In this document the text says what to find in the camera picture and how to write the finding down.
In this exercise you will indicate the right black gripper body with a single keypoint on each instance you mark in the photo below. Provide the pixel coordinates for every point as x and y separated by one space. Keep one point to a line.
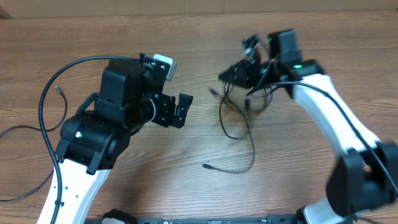
252 74

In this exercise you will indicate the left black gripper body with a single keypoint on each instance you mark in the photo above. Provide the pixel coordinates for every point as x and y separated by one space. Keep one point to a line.
163 115

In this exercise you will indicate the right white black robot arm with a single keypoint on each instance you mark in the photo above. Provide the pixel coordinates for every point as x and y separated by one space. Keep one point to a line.
365 174

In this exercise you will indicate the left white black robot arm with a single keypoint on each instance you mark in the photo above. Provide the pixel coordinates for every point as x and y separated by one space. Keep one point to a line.
130 96

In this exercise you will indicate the cardboard backdrop panel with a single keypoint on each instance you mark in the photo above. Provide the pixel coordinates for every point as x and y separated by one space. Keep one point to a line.
21 9

